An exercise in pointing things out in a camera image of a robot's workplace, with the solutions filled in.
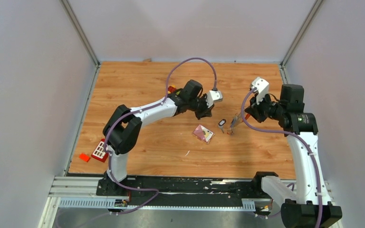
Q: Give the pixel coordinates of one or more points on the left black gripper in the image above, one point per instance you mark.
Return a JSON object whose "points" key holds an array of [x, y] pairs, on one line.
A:
{"points": [[207, 112]]}

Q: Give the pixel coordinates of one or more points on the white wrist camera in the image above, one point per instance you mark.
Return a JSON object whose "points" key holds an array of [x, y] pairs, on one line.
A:
{"points": [[260, 88], [213, 97]]}

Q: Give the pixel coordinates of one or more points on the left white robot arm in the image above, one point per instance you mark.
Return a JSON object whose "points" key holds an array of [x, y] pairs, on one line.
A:
{"points": [[123, 128]]}

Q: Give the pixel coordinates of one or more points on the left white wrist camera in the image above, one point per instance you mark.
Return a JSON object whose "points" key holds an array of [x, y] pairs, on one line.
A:
{"points": [[213, 97]]}

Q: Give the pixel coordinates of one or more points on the key with black tag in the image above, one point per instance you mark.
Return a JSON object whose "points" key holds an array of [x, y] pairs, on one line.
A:
{"points": [[221, 125]]}

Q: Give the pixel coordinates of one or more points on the colourful toy brick car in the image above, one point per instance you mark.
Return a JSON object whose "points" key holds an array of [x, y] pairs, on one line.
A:
{"points": [[171, 89]]}

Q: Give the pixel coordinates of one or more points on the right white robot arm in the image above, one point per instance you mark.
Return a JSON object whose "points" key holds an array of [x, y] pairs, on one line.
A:
{"points": [[310, 205]]}

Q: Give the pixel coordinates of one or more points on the pink card packet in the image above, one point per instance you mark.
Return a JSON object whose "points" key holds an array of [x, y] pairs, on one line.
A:
{"points": [[203, 134]]}

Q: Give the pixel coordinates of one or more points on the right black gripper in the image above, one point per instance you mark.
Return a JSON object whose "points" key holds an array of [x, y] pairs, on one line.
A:
{"points": [[254, 109]]}

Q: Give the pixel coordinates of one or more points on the metal key holder red handle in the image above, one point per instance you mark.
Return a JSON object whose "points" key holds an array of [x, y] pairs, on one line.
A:
{"points": [[237, 119]]}

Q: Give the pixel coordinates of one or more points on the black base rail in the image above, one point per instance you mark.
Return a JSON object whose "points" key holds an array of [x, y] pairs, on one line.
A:
{"points": [[183, 191]]}

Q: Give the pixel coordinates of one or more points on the orange brick near edge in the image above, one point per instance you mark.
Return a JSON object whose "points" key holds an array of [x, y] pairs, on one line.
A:
{"points": [[84, 157]]}

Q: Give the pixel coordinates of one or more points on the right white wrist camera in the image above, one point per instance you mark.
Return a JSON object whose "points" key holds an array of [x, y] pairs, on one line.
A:
{"points": [[260, 88]]}

